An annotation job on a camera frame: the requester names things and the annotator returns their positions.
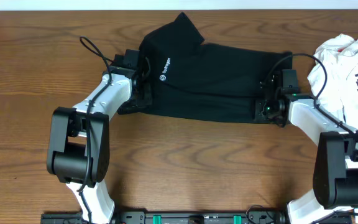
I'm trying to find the black polo shirt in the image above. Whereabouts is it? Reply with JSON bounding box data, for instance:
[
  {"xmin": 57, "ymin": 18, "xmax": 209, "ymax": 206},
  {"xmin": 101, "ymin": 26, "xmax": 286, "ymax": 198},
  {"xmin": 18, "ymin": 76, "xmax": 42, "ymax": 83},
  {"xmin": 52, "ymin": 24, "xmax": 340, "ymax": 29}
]
[{"xmin": 118, "ymin": 13, "xmax": 292, "ymax": 124}]

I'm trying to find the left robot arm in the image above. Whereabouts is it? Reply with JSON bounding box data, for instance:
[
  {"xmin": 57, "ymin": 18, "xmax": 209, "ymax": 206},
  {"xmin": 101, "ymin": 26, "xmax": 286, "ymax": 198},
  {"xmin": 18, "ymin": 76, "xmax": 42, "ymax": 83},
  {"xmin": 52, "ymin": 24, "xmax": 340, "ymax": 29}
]
[{"xmin": 47, "ymin": 66, "xmax": 151, "ymax": 223}]

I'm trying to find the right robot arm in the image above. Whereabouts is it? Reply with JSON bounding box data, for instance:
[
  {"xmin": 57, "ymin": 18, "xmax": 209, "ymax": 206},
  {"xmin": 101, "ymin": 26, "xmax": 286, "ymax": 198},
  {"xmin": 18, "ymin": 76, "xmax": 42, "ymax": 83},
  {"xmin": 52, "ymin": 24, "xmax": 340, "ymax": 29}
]
[{"xmin": 255, "ymin": 79, "xmax": 358, "ymax": 223}]

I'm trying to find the white t-shirt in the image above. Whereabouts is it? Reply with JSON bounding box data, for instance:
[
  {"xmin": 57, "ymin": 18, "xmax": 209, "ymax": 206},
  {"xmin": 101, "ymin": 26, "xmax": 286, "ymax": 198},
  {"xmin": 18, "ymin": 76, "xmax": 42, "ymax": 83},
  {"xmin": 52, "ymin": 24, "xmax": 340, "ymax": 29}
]
[{"xmin": 308, "ymin": 34, "xmax": 358, "ymax": 129}]

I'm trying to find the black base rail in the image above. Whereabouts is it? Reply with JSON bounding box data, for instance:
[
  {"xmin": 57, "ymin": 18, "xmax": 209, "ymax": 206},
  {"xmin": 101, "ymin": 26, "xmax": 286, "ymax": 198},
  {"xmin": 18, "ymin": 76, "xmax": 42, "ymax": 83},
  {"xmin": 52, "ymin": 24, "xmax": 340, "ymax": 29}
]
[{"xmin": 40, "ymin": 210, "xmax": 288, "ymax": 224}]

